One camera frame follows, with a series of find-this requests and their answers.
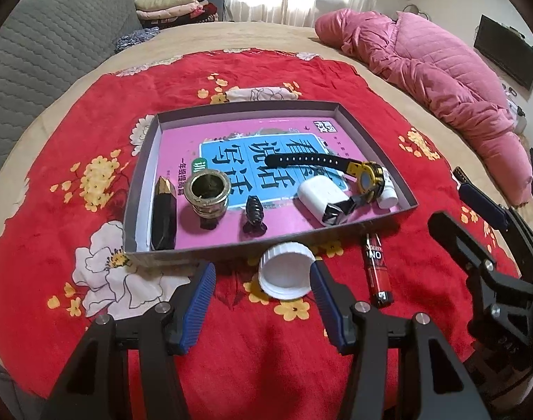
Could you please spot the red lighter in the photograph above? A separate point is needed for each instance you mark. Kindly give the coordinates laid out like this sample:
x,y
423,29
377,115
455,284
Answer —
x,y
377,271

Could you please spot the pink quilted duvet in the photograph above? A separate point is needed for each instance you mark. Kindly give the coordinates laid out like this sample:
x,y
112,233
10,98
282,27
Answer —
x,y
424,65

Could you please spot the small white bottle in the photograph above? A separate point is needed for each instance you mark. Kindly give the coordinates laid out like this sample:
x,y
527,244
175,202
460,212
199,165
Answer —
x,y
388,197

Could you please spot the black hair clip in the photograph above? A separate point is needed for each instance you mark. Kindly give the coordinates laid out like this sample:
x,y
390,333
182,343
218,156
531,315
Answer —
x,y
253,214

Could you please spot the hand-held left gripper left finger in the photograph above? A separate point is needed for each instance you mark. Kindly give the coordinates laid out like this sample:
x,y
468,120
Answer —
x,y
198,302

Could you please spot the white earbuds case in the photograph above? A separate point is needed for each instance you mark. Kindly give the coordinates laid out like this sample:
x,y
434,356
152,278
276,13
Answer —
x,y
317,194

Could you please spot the red floral blanket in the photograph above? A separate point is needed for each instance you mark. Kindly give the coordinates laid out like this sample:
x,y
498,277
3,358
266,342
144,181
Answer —
x,y
74,140

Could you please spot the yellow and black wristwatch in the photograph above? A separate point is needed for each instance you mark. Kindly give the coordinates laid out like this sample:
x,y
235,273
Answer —
x,y
367,177

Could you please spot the grey quilted headboard cushion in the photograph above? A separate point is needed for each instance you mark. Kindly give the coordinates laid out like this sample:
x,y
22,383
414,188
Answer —
x,y
43,52

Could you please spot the blue and white knitted cloth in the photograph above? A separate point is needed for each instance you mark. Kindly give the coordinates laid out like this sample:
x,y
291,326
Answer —
x,y
135,38

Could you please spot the stack of folded clothes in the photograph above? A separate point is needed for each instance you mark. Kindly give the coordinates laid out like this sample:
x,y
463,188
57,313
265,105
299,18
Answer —
x,y
174,6

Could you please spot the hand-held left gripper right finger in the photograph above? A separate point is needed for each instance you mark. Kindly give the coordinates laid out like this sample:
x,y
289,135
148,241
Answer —
x,y
327,306

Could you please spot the pink book with blue label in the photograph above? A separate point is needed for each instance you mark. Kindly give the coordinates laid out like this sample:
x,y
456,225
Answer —
x,y
231,157

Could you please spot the black television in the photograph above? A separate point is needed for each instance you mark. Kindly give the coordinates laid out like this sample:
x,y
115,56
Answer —
x,y
504,52

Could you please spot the black and gold lipstick tube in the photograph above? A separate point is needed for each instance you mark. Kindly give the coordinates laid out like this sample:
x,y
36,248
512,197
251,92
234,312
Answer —
x,y
165,214

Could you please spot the white ribbed bottle cap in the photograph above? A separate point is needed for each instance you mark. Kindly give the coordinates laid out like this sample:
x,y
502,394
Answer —
x,y
286,273

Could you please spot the grey cardboard box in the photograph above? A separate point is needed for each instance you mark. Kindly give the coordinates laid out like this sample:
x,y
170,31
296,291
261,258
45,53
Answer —
x,y
183,251

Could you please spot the beige bed sheet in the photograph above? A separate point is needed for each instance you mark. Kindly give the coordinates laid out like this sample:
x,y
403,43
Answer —
x,y
249,37

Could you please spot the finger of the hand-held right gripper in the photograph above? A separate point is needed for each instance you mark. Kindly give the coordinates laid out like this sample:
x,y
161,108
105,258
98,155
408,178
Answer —
x,y
483,203
463,240

